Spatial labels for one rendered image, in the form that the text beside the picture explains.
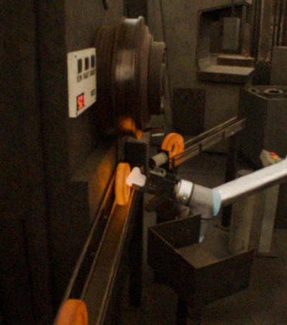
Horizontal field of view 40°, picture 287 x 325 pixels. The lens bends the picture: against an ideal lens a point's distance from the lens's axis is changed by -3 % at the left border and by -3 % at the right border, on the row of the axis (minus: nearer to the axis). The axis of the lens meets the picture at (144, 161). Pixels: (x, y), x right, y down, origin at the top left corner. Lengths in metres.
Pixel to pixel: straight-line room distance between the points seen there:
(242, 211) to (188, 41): 2.30
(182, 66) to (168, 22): 0.48
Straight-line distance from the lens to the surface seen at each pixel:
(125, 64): 1.37
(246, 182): 1.68
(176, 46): 4.28
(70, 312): 0.89
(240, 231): 2.45
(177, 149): 2.12
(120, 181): 1.44
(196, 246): 1.40
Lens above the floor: 1.31
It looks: 19 degrees down
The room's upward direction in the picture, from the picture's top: 1 degrees clockwise
